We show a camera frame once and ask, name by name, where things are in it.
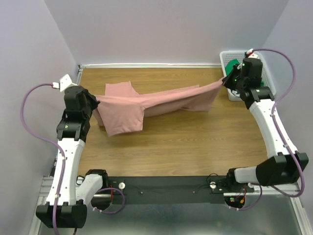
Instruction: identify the pink printed t shirt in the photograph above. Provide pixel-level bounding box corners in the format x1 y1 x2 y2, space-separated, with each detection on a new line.
93 80 223 137

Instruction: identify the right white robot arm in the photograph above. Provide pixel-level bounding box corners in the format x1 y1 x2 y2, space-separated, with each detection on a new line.
223 58 309 192

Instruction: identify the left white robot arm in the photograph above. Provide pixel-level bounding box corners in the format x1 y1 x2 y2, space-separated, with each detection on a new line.
36 85 109 231

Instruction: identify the green t shirt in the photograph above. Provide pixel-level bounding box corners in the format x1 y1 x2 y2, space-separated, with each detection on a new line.
223 58 264 90

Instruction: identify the white plastic basket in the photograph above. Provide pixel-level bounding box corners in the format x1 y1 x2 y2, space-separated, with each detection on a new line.
220 50 276 101

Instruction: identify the white back edge strip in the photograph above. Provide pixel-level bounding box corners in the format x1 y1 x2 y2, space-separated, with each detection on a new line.
78 63 222 69

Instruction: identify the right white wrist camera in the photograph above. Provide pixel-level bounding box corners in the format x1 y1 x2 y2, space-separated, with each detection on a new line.
245 48 260 59

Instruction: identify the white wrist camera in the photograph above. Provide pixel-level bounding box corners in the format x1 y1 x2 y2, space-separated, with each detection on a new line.
245 48 260 59
52 74 77 92

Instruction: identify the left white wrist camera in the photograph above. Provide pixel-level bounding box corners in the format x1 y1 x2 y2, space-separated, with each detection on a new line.
52 74 77 92

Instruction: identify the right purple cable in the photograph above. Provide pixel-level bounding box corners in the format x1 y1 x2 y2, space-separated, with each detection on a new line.
228 48 305 212

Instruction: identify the aluminium left side rail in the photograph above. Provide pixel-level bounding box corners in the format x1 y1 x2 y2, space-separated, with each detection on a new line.
50 68 84 177

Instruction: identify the aluminium rail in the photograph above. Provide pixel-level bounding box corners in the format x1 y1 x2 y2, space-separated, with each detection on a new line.
50 68 84 177
39 174 301 197

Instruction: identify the aluminium front rail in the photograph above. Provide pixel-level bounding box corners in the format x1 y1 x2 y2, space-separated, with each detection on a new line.
39 174 301 197

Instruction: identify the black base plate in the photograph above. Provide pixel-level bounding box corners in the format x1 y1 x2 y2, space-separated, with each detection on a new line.
91 173 254 209

